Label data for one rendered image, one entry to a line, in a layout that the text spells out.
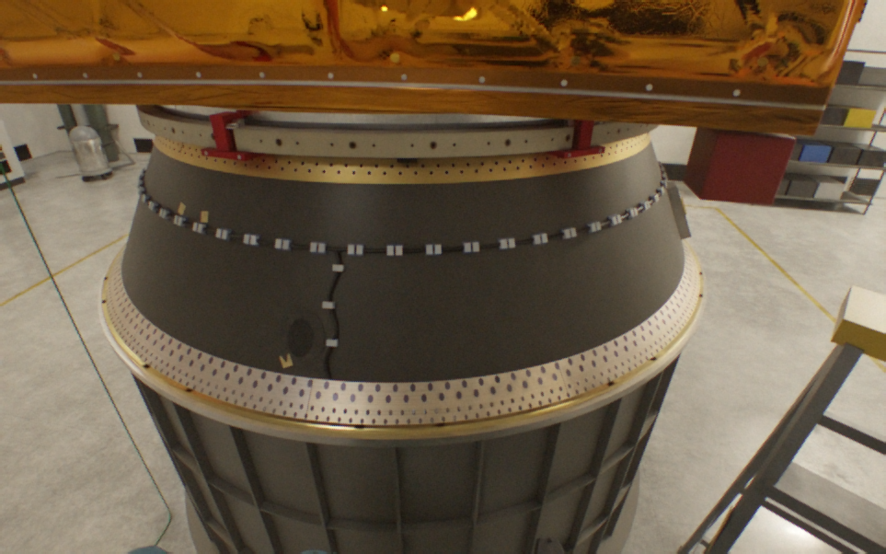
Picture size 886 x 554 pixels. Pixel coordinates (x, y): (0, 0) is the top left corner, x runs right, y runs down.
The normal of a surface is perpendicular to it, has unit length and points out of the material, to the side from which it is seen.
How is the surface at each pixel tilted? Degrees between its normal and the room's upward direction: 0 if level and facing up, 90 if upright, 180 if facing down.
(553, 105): 90
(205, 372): 43
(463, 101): 90
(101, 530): 0
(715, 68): 127
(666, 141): 90
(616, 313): 62
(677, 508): 0
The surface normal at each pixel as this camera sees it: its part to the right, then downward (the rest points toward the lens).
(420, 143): 0.10, 0.49
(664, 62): -0.14, 0.92
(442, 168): 0.14, 0.02
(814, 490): 0.01, -0.87
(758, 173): -0.18, 0.48
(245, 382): -0.18, -0.31
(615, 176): 0.58, -0.07
